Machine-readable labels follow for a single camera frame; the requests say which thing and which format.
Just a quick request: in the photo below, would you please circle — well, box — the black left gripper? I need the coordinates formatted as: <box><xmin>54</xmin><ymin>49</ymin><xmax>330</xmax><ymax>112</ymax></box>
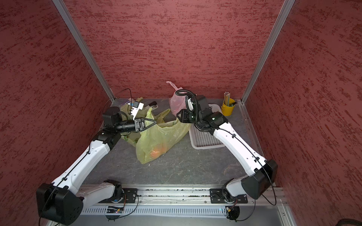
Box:
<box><xmin>115</xmin><ymin>116</ymin><xmax>157</xmax><ymax>133</ymax></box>

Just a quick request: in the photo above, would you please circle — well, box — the green avocado plastic bag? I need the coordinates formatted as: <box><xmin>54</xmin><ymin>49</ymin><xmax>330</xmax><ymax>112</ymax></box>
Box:
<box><xmin>136</xmin><ymin>119</ymin><xmax>191</xmax><ymax>164</ymax></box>

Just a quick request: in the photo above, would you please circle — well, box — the pink plastic bag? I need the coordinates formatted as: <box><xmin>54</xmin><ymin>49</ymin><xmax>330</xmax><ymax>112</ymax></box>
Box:
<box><xmin>166</xmin><ymin>81</ymin><xmax>187</xmax><ymax>116</ymax></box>

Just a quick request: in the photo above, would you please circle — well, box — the orange red peach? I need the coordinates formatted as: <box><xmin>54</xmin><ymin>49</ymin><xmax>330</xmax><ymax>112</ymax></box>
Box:
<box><xmin>150</xmin><ymin>148</ymin><xmax>167</xmax><ymax>160</ymax></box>

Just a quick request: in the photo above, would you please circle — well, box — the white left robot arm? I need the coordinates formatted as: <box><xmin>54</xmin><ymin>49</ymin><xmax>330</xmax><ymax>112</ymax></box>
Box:
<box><xmin>36</xmin><ymin>106</ymin><xmax>156</xmax><ymax>226</ymax></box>

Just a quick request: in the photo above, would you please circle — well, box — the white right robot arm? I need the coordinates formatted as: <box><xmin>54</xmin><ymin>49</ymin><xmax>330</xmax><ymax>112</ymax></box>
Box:
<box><xmin>176</xmin><ymin>89</ymin><xmax>278</xmax><ymax>202</ymax></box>

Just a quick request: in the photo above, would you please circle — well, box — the yellow pencil cup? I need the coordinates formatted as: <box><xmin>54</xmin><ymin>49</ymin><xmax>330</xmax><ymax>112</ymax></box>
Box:
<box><xmin>221</xmin><ymin>99</ymin><xmax>237</xmax><ymax>116</ymax></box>

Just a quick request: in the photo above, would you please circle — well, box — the colored pencils bundle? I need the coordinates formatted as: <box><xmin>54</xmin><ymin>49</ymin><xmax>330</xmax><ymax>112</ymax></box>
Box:
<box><xmin>224</xmin><ymin>91</ymin><xmax>230</xmax><ymax>106</ymax></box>

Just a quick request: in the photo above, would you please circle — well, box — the white plastic basket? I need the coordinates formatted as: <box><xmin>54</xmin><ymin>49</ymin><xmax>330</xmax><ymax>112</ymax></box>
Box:
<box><xmin>188</xmin><ymin>104</ymin><xmax>230</xmax><ymax>150</ymax></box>

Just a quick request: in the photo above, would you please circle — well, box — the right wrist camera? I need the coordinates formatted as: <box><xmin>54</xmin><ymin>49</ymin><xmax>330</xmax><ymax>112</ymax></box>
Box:
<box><xmin>185</xmin><ymin>96</ymin><xmax>195</xmax><ymax>112</ymax></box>

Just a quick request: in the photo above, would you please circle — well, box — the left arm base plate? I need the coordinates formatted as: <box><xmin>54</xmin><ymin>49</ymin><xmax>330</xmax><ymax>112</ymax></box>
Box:
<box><xmin>99</xmin><ymin>188</ymin><xmax>138</xmax><ymax>204</ymax></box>

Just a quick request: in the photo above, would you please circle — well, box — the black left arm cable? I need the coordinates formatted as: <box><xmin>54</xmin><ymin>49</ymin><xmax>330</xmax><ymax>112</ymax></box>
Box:
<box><xmin>38</xmin><ymin>88</ymin><xmax>133</xmax><ymax>226</ymax></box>

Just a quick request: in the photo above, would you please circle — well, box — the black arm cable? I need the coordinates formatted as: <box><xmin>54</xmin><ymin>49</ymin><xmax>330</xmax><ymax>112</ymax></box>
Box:
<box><xmin>38</xmin><ymin>88</ymin><xmax>133</xmax><ymax>226</ymax></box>
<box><xmin>174</xmin><ymin>89</ymin><xmax>278</xmax><ymax>206</ymax></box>

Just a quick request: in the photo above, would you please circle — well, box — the aluminium front rail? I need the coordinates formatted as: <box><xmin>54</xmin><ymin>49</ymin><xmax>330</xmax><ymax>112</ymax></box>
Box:
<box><xmin>45</xmin><ymin>185</ymin><xmax>298</xmax><ymax>226</ymax></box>

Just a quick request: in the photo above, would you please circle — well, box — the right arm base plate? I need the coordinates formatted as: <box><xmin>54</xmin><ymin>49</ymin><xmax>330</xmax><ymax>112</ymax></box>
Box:
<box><xmin>209</xmin><ymin>188</ymin><xmax>248</xmax><ymax>204</ymax></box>

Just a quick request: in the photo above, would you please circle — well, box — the white slotted cable duct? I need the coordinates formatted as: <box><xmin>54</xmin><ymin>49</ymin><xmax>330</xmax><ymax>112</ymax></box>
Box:
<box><xmin>81</xmin><ymin>206</ymin><xmax>227</xmax><ymax>218</ymax></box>

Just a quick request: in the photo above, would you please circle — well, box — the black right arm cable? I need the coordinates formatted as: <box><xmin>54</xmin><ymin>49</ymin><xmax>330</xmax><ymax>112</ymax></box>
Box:
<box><xmin>174</xmin><ymin>89</ymin><xmax>278</xmax><ymax>206</ymax></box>

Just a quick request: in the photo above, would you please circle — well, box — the right aluminium corner post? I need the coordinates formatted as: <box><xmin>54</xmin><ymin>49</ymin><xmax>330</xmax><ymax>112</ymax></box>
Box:
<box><xmin>241</xmin><ymin>0</ymin><xmax>295</xmax><ymax>105</ymax></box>

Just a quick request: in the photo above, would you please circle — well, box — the aluminium corner post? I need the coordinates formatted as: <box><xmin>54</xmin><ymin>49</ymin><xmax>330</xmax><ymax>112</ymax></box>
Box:
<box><xmin>52</xmin><ymin>0</ymin><xmax>115</xmax><ymax>103</ymax></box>
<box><xmin>241</xmin><ymin>0</ymin><xmax>295</xmax><ymax>105</ymax></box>

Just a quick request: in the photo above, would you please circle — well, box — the left aluminium corner post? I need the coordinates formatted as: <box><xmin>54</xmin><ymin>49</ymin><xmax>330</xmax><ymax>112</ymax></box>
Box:
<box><xmin>52</xmin><ymin>0</ymin><xmax>115</xmax><ymax>103</ymax></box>

